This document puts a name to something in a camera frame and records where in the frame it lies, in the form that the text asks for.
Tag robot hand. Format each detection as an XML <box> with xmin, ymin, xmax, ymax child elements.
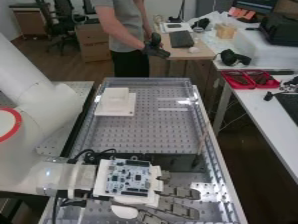
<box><xmin>92</xmin><ymin>158</ymin><xmax>203</xmax><ymax>224</ymax></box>

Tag black plate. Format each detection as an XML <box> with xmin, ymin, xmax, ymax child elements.
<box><xmin>86</xmin><ymin>152</ymin><xmax>209</xmax><ymax>174</ymax></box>

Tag small white box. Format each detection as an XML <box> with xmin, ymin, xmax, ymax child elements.
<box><xmin>94</xmin><ymin>87</ymin><xmax>138</xmax><ymax>118</ymax></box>

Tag clear box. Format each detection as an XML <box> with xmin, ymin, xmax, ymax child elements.
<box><xmin>66</xmin><ymin>77</ymin><xmax>249</xmax><ymax>224</ymax></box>

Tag white desk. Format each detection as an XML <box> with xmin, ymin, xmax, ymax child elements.
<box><xmin>224</xmin><ymin>74</ymin><xmax>298</xmax><ymax>185</ymax></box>
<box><xmin>189</xmin><ymin>10</ymin><xmax>298</xmax><ymax>135</ymax></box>

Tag wooden desk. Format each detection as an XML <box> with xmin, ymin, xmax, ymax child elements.
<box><xmin>148</xmin><ymin>22</ymin><xmax>219</xmax><ymax>79</ymax></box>

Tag red tray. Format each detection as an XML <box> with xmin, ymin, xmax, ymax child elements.
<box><xmin>247</xmin><ymin>69</ymin><xmax>283</xmax><ymax>89</ymax></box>
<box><xmin>220</xmin><ymin>69</ymin><xmax>259</xmax><ymax>90</ymax></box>

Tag black hand controller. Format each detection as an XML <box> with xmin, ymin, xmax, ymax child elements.
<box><xmin>142</xmin><ymin>32</ymin><xmax>172</xmax><ymax>60</ymax></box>

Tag cardboard box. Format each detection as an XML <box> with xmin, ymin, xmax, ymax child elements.
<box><xmin>75</xmin><ymin>21</ymin><xmax>114</xmax><ymax>64</ymax></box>

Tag black headphones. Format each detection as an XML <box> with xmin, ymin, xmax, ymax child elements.
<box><xmin>220</xmin><ymin>48</ymin><xmax>253</xmax><ymax>67</ymax></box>

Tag black laptop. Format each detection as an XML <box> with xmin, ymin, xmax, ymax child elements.
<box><xmin>168</xmin><ymin>30</ymin><xmax>197</xmax><ymax>49</ymax></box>

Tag person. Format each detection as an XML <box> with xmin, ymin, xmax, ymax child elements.
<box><xmin>91</xmin><ymin>0</ymin><xmax>172</xmax><ymax>79</ymax></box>

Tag black office chair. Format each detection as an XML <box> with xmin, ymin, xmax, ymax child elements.
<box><xmin>35</xmin><ymin>0</ymin><xmax>88</xmax><ymax>56</ymax></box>

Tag small wooden box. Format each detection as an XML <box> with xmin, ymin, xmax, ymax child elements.
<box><xmin>215</xmin><ymin>23</ymin><xmax>239</xmax><ymax>40</ymax></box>

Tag wooden cabinet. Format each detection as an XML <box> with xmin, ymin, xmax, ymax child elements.
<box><xmin>9</xmin><ymin>3</ymin><xmax>48</xmax><ymax>37</ymax></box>

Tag black equipment case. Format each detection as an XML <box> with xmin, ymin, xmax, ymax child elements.
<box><xmin>259</xmin><ymin>13</ymin><xmax>298</xmax><ymax>47</ymax></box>

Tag black cable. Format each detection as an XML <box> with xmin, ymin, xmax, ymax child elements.
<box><xmin>51</xmin><ymin>196</ymin><xmax>88</xmax><ymax>224</ymax></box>
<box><xmin>66</xmin><ymin>148</ymin><xmax>119</xmax><ymax>165</ymax></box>

